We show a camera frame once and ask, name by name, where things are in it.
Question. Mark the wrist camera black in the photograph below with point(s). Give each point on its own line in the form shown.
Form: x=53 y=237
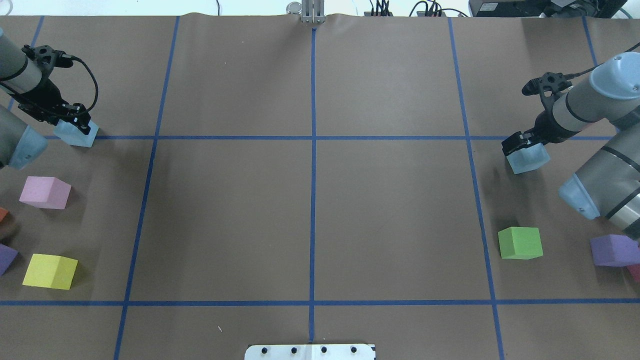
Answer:
x=548 y=82
x=47 y=56

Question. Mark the yellow foam block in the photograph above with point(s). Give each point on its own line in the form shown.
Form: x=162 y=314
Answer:
x=50 y=272

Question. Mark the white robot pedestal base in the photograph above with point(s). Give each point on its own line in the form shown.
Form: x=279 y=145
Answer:
x=338 y=351

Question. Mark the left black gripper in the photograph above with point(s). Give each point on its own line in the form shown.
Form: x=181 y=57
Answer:
x=46 y=99

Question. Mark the magenta block near purple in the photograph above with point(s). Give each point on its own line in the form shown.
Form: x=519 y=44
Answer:
x=634 y=271

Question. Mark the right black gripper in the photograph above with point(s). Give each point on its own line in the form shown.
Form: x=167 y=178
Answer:
x=547 y=125

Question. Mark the green foam block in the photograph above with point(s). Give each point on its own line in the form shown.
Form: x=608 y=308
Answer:
x=520 y=243

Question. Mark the black monitor base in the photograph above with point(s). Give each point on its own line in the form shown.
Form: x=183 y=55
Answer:
x=604 y=9

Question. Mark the aluminium frame post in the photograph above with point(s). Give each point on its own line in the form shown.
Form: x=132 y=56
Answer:
x=312 y=11

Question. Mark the light pink foam block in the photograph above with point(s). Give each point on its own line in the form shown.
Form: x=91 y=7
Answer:
x=45 y=192

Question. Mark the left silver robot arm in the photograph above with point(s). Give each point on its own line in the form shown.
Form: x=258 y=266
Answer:
x=25 y=77

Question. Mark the small metal cylinder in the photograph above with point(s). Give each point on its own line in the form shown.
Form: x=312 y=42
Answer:
x=294 y=8

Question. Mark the purple block right side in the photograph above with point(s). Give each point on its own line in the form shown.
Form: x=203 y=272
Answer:
x=614 y=251

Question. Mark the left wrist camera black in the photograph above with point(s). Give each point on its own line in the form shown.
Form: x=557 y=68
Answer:
x=47 y=56

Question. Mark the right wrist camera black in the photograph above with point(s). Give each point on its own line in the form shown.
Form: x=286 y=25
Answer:
x=548 y=82

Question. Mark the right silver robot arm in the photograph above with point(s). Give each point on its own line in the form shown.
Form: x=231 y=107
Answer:
x=607 y=185

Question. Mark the orange block left side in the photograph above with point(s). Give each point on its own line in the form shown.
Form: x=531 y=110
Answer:
x=3 y=214

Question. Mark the light blue block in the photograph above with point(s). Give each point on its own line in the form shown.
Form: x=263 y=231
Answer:
x=72 y=136
x=528 y=159

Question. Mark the purple block left side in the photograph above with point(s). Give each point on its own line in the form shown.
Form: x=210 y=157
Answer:
x=7 y=256

